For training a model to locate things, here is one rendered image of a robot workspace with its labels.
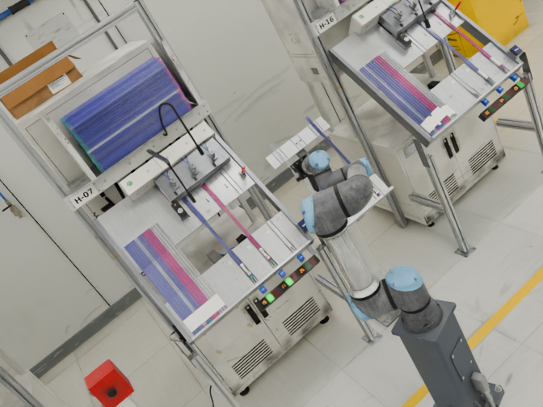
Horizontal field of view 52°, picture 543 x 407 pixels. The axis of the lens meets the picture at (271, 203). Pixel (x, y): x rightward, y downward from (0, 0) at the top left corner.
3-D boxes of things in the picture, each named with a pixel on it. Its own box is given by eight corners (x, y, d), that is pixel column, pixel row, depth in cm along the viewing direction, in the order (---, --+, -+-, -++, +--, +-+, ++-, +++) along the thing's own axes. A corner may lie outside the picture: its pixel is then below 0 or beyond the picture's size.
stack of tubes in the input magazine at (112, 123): (193, 107, 256) (162, 56, 244) (101, 174, 244) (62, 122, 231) (184, 105, 267) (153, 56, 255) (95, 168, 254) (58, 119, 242)
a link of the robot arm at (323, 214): (401, 316, 198) (338, 194, 175) (362, 330, 201) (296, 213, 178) (394, 295, 208) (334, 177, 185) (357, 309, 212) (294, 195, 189)
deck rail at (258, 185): (313, 243, 255) (313, 239, 249) (309, 245, 255) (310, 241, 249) (215, 136, 274) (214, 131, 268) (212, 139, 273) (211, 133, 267)
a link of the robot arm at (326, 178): (349, 190, 216) (338, 164, 217) (322, 201, 219) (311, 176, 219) (351, 189, 224) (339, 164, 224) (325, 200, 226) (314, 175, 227)
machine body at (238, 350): (338, 317, 310) (288, 235, 281) (241, 404, 292) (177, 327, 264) (281, 276, 365) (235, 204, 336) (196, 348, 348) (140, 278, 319)
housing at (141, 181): (216, 146, 273) (215, 132, 260) (135, 207, 261) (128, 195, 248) (207, 135, 275) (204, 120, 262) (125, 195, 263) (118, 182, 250)
